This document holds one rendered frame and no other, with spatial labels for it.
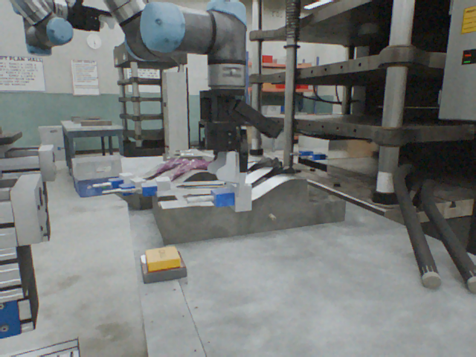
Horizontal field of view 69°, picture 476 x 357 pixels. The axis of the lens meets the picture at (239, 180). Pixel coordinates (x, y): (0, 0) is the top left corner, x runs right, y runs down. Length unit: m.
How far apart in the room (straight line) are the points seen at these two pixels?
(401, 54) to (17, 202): 1.06
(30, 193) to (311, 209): 0.65
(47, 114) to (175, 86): 3.52
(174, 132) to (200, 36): 4.80
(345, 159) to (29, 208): 1.33
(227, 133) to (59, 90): 7.56
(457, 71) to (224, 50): 0.78
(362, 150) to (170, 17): 1.26
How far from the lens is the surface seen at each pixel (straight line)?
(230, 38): 0.66
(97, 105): 8.21
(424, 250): 0.77
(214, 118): 0.67
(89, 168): 4.50
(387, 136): 1.20
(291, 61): 1.86
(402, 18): 1.24
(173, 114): 5.39
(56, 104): 8.15
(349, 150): 1.66
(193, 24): 0.63
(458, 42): 1.25
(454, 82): 1.24
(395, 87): 1.22
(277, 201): 0.88
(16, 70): 8.16
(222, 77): 0.66
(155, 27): 0.61
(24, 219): 0.64
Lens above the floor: 1.13
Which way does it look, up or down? 13 degrees down
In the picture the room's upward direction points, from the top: straight up
